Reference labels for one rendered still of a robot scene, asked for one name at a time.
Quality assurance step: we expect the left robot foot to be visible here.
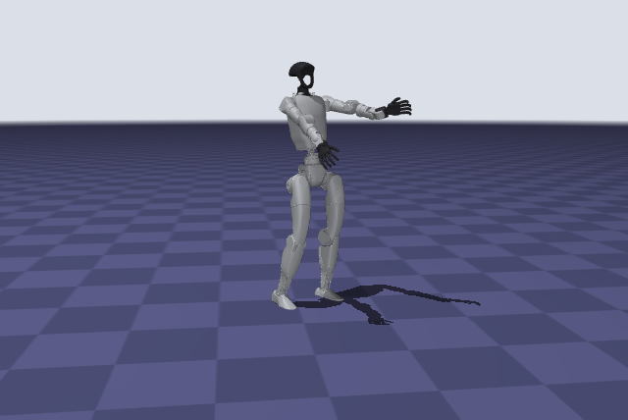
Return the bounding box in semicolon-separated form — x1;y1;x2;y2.
314;288;344;301

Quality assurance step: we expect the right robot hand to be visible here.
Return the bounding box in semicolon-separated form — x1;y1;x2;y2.
316;140;339;170

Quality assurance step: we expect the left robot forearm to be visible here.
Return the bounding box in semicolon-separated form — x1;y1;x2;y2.
355;103;385;120

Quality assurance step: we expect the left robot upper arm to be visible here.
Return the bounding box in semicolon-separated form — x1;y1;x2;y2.
321;96;359;115

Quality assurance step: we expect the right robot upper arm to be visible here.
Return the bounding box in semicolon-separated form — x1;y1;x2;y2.
279;97;314;124

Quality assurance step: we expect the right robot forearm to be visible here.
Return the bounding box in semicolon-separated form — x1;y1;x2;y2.
298;115;325;147

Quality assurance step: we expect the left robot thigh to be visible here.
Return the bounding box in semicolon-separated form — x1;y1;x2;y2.
318;171;344;246

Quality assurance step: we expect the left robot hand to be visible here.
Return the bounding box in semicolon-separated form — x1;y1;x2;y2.
375;97;411;119

